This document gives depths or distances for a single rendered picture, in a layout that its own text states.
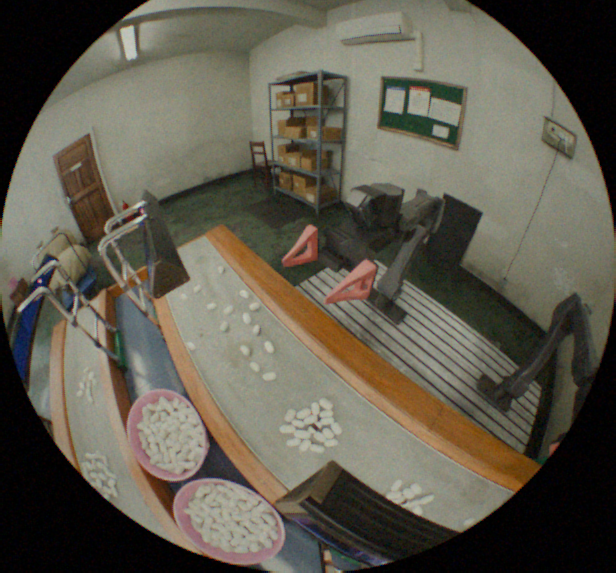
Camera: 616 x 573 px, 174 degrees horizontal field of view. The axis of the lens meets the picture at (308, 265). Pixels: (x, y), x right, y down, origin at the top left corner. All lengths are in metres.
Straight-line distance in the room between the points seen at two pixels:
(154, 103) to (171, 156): 1.19
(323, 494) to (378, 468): 0.40
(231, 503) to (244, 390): 0.32
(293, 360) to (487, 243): 2.04
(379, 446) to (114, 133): 4.81
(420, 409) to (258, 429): 0.41
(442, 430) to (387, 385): 0.21
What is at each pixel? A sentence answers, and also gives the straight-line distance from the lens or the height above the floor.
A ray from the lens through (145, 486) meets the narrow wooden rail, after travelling 0.71.
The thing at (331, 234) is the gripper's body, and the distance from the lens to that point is 0.34.
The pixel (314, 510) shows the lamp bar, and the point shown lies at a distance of 0.18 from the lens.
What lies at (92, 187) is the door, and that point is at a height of 1.01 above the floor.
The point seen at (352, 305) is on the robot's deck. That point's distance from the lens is 0.80.
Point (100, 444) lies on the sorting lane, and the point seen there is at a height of 0.74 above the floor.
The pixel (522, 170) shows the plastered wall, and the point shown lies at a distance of 2.11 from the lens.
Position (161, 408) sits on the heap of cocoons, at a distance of 0.68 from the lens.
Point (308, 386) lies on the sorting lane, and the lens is 0.56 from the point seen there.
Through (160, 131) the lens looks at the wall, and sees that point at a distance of 4.47.
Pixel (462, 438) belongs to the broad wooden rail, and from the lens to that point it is 0.66.
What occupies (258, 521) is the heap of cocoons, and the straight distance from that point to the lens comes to 0.61.
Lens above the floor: 1.28
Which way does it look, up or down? 42 degrees down
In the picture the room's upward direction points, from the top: straight up
